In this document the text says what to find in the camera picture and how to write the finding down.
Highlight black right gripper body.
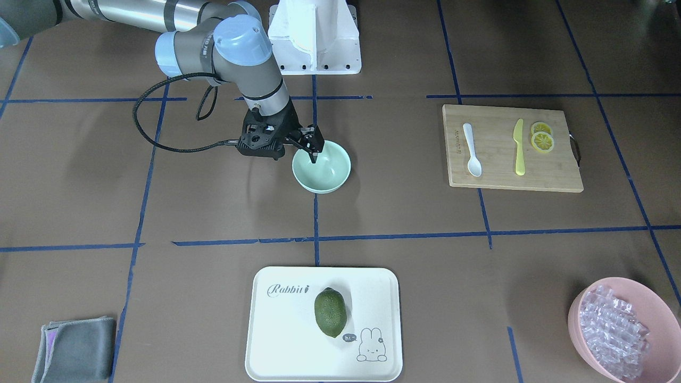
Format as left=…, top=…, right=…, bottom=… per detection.
left=237, top=104, right=302, bottom=160

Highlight green bowl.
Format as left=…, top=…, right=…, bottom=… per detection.
left=292, top=140, right=351, bottom=194

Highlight white plastic spoon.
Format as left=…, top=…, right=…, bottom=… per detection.
left=462, top=123, right=483, bottom=177

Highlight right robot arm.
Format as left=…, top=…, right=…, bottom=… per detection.
left=1, top=1, right=325, bottom=163

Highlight pink bowl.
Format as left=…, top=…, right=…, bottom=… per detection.
left=567, top=277, right=680, bottom=382

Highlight green avocado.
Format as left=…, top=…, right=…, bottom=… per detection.
left=314, top=287, right=347, bottom=338

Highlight bamboo cutting board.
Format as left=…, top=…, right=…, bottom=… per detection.
left=442, top=104, right=584, bottom=193

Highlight white rabbit tray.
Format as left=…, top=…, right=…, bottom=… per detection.
left=245, top=267, right=403, bottom=382

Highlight yellow plastic knife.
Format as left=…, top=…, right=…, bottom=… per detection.
left=513, top=118, right=526, bottom=176

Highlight upper lemon slice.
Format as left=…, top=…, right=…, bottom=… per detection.
left=530, top=121, right=553, bottom=136

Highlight grey folded cloth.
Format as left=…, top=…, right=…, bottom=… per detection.
left=31, top=316, right=116, bottom=382

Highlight clear ice cubes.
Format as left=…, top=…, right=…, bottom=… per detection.
left=578, top=285, right=650, bottom=381

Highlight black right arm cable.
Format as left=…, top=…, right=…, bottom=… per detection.
left=132, top=73, right=241, bottom=154

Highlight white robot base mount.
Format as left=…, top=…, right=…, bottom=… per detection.
left=268, top=1, right=362, bottom=76

